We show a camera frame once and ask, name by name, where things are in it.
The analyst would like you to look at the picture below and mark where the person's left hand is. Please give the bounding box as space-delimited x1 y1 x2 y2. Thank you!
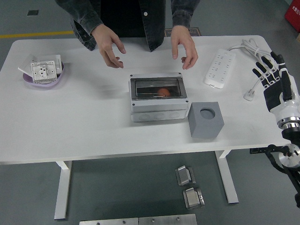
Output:
170 25 199 70

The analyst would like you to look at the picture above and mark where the white table leg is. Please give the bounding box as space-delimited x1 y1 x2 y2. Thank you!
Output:
54 161 73 220
215 150 239 204

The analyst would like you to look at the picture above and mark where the grey cube with round hole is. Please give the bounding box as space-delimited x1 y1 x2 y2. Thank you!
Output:
188 101 225 139

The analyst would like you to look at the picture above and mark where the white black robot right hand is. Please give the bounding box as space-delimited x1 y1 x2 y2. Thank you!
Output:
252 51 300 126

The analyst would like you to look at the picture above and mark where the white blank switch plate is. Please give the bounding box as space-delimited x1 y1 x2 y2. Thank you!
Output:
37 53 65 73

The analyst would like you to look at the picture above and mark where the black table control panel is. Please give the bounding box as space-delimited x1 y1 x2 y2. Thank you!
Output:
249 147 270 154

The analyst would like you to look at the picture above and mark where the white power cord with plug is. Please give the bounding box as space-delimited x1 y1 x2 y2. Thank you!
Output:
228 38 275 102

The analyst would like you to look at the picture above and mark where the flat metal plate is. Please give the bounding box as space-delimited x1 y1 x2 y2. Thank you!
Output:
79 217 139 225
138 213 197 225

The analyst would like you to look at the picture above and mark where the red box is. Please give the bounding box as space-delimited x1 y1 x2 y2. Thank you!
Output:
284 0 300 33

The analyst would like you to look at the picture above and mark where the white flat cover plate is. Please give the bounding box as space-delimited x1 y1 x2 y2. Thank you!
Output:
18 53 35 77

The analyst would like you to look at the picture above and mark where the purple plastic bowl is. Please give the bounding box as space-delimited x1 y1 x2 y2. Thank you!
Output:
22 61 66 89

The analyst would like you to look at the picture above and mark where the person's right hand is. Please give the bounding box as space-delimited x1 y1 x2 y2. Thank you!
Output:
91 23 127 69

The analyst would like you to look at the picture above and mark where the grey electrical box clear lid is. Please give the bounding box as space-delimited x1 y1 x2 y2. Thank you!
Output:
128 72 189 122

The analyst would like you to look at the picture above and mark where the orange cylinder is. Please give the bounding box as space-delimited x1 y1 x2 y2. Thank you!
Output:
156 88 171 97

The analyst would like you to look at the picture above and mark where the yellow floor tape line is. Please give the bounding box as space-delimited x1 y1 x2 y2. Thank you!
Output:
0 30 74 39

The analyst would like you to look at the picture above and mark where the white socket panel with holes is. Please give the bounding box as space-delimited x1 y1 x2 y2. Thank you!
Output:
30 60 58 85

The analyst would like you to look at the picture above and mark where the white power strip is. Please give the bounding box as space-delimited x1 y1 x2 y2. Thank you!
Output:
202 48 237 90

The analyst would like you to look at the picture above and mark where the person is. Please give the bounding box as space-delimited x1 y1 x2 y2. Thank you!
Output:
70 0 173 52

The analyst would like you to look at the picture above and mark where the dark floor sign with lettering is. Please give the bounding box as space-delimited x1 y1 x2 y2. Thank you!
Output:
164 27 202 38

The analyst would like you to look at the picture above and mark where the small metal block fixture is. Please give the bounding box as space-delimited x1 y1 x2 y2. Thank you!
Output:
175 165 196 187
182 187 205 209

